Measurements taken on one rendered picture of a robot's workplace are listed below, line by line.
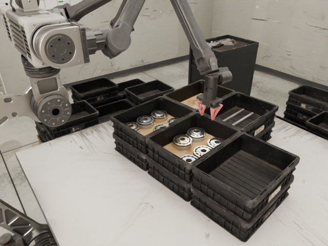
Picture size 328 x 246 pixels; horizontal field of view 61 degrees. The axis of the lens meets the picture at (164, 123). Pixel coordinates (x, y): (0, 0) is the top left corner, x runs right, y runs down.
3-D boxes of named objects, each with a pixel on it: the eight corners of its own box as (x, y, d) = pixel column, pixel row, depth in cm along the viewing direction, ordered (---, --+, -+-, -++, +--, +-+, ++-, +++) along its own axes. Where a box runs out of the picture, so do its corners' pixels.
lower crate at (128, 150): (145, 174, 149) (144, 156, 143) (112, 150, 167) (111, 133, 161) (194, 144, 173) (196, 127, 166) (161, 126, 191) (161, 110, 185)
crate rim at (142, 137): (144, 142, 138) (143, 138, 137) (109, 120, 157) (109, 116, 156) (196, 114, 162) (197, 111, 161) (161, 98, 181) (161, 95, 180)
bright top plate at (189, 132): (198, 140, 149) (198, 139, 148) (183, 133, 154) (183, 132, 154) (209, 132, 155) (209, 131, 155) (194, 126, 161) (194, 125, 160)
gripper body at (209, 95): (204, 95, 130) (206, 80, 127) (222, 103, 124) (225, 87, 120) (195, 99, 126) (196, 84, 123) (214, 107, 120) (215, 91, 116)
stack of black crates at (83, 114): (61, 173, 234) (50, 127, 211) (50, 155, 255) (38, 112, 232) (105, 155, 254) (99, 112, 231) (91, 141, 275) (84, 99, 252)
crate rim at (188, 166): (189, 171, 120) (190, 166, 118) (144, 142, 138) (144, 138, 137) (241, 134, 143) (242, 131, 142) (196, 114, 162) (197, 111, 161)
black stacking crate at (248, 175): (248, 227, 106) (253, 206, 100) (189, 187, 124) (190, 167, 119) (295, 177, 130) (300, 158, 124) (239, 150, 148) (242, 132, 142)
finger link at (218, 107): (208, 113, 132) (211, 95, 128) (221, 119, 128) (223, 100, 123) (199, 118, 128) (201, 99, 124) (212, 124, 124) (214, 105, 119)
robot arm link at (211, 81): (202, 71, 119) (212, 75, 115) (214, 69, 123) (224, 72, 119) (201, 87, 123) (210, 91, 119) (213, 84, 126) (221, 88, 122)
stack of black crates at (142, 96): (142, 140, 275) (140, 99, 252) (127, 128, 296) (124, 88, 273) (174, 128, 296) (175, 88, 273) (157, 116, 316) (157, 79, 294)
